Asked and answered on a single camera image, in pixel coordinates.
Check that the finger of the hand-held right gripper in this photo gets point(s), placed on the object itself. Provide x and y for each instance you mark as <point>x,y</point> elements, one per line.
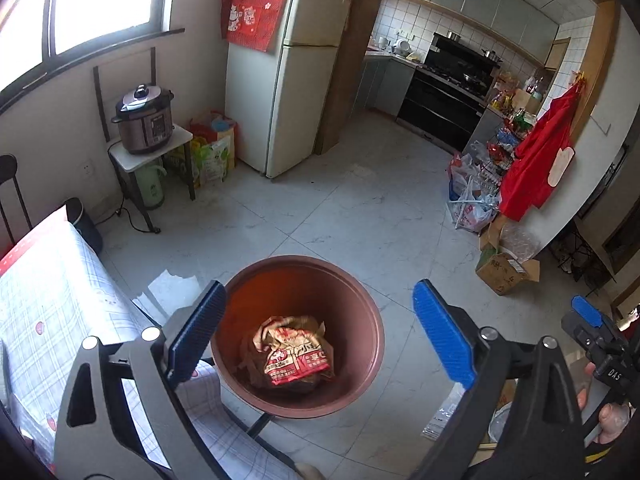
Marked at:
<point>586,310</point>

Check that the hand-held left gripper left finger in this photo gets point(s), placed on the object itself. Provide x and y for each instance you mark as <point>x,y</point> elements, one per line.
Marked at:
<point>195,330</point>

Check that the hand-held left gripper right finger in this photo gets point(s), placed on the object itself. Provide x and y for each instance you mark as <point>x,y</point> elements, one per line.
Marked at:
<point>445,330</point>

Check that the brown plastic bucket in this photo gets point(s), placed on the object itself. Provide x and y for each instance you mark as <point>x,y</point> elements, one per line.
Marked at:
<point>300,290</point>

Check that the person's right hand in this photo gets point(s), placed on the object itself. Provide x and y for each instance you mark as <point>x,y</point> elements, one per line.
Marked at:
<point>614,422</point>

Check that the printed cardboard box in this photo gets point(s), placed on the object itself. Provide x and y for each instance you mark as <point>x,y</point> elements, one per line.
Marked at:
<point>500,272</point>

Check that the clear plastic wrapper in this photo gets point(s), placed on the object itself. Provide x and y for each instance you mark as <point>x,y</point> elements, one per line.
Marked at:
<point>442,417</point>

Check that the open box with bubble wrap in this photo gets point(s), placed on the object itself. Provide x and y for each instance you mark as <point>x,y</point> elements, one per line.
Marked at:
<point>515,240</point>

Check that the crumpled red snack bag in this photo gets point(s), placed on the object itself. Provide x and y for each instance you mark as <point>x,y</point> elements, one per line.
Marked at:
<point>295,355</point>

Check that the plastic bags on floor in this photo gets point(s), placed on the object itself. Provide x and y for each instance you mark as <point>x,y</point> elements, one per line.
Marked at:
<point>470,210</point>

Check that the table with checked cloth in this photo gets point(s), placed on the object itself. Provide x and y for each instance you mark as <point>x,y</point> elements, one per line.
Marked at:
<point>60,300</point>

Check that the green thermos jug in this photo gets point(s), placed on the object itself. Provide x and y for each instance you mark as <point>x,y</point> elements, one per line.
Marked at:
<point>150,185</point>

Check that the black air fryer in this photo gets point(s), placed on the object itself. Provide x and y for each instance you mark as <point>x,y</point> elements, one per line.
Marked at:
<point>85,225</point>

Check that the red hanging apron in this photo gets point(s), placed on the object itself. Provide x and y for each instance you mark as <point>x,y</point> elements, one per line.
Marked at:
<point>540,160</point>

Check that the green white printed bag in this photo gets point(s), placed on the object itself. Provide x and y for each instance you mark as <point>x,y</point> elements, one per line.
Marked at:
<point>215,160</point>

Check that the small white side table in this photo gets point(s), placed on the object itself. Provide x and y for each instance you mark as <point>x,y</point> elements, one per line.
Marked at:
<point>177,137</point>

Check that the red shopping bag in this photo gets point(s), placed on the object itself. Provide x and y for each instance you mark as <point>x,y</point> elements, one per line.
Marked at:
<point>220,127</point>

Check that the electric pressure cooker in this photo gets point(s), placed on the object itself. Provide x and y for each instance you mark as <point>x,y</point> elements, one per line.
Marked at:
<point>145,125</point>

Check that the black oven stove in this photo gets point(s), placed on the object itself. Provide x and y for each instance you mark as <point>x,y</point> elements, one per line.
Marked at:
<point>440,110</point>

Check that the countertop bottles and packets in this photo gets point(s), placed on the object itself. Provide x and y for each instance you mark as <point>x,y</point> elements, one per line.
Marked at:
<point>515,95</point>

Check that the black round-back chair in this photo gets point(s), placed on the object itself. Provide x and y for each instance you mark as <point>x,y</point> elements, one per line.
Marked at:
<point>7,165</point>

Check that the grey lower cabinets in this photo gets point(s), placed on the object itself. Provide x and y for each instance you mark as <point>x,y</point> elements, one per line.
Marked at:
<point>385,85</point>

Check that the grey cabinets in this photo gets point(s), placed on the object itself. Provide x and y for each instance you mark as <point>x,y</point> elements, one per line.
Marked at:
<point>385,85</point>
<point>475,0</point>

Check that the white refrigerator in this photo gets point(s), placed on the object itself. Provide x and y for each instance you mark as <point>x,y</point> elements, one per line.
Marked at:
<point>310,85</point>

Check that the black range hood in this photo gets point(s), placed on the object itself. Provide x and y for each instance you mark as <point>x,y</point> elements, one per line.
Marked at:
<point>465,55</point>

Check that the white kitchen appliance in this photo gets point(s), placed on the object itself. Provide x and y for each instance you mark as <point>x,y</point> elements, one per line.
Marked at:
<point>401,47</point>

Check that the brown wooden pillar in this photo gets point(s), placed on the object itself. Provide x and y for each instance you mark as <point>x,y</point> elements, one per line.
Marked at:
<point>350,60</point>

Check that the red printed cloth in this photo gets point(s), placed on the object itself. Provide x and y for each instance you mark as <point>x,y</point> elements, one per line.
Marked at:
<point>255,10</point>

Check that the grey upper cabinets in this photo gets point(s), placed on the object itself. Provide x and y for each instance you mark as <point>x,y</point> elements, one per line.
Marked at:
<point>475,0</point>

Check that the white wall socket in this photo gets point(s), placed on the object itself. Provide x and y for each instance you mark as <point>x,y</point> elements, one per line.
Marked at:
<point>88,168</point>

